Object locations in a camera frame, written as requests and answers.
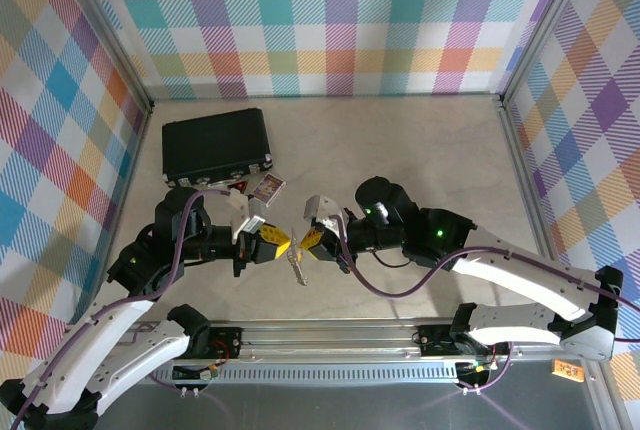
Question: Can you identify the purple printed card box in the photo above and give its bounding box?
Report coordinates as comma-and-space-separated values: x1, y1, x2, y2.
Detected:
249, 173, 288, 204

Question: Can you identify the black hard case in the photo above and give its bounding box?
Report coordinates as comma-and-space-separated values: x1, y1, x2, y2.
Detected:
160, 107, 275, 191

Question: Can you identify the grey metal sheet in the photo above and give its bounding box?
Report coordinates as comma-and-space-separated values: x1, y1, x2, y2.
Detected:
89, 379, 609, 430

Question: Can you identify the orange paper tag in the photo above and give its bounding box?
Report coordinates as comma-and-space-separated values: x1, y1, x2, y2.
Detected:
551, 359, 586, 381

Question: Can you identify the aluminium side rail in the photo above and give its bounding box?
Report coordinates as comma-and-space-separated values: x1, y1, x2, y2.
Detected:
64, 102, 154, 326
492, 94, 571, 296

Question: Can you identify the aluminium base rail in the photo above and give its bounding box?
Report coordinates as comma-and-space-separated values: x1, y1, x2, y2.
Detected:
119, 318, 566, 366

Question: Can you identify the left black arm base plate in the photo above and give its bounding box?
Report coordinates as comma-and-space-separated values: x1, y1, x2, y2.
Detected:
151, 324, 245, 362

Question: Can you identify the perforated metal cable duct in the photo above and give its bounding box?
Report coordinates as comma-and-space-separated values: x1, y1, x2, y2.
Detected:
149, 367, 464, 385

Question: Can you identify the small wired power connector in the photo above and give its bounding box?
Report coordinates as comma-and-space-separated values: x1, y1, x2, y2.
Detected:
172, 363, 222, 383
455, 359, 497, 377

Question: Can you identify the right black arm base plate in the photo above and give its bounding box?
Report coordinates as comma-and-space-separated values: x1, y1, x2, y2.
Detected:
413, 322, 484, 357

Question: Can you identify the aluminium frame post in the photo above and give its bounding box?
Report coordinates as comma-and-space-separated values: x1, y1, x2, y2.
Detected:
54, 0, 155, 114
497, 0, 599, 109

